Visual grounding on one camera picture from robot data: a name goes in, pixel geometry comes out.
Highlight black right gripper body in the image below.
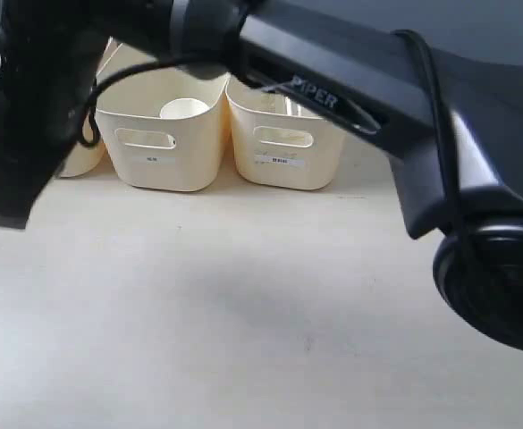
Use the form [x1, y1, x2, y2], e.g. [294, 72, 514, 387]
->
[0, 1, 107, 230]

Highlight cream right storage bin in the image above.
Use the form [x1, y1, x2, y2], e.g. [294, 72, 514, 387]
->
[225, 77, 347, 190]

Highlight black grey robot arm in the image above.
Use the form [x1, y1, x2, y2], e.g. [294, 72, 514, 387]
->
[0, 1, 523, 351]

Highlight cream middle storage bin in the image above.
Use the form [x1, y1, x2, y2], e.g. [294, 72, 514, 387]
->
[96, 68, 230, 192]

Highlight cream storage bin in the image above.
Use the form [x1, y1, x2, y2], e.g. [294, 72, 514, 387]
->
[58, 38, 118, 178]
[96, 68, 230, 192]
[225, 77, 347, 190]

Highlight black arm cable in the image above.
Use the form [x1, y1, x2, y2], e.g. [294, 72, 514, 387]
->
[75, 29, 490, 251]

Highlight white paper cup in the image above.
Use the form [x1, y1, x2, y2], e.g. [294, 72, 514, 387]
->
[159, 98, 209, 120]

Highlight cream left storage bin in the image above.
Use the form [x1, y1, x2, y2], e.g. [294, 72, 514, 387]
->
[58, 38, 118, 178]

